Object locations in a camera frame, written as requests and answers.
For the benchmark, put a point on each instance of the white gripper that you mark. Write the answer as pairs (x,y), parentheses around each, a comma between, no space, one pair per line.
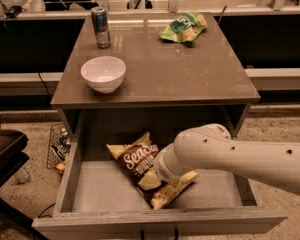
(162,169)

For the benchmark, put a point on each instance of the brown chip bag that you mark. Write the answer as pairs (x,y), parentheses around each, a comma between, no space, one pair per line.
(137,159)

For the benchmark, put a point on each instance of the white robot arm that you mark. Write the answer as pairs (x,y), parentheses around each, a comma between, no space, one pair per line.
(211,146)

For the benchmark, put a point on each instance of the open grey top drawer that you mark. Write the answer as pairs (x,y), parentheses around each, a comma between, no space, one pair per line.
(96,199)

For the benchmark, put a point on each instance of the grey cabinet with counter top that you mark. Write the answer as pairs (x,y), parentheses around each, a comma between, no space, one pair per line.
(158,73)

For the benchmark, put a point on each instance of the green chip bag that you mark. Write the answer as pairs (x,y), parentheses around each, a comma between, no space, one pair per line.
(185,28)

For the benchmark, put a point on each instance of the white bowl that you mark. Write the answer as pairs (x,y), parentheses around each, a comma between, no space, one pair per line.
(104,74)

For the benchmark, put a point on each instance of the black chair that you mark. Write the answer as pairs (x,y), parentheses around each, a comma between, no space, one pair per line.
(12,158)

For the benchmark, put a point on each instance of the blue silver drink can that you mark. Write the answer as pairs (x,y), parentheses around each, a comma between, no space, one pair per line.
(100,26)

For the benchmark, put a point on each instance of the black drawer handle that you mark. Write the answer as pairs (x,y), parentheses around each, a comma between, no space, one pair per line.
(146,235)

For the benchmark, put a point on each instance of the wire basket with items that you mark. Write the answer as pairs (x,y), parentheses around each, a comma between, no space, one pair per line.
(58,148)

